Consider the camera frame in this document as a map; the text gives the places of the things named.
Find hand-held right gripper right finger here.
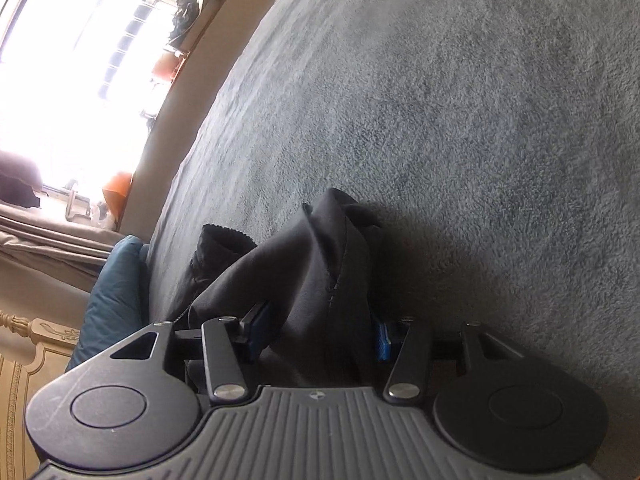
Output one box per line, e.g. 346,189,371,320
372,316,523,405

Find cream carved headboard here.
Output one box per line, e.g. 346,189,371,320
0,310,83,461

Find beige curtain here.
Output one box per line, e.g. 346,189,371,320
0,200,126,293

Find dark hanging clothes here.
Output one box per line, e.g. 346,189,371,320
167,0,201,51

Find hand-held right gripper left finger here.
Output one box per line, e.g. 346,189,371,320
107,302,274,407

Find blue pillow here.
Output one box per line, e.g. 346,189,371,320
65,235,151,372

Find orange object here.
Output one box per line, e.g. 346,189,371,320
102,170,133,221
152,52,183,83

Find bright window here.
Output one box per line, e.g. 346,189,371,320
0,0,228,221

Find grey fleece blanket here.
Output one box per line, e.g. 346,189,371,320
145,0,640,411

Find dark grey pants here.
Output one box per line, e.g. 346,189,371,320
175,187,401,391

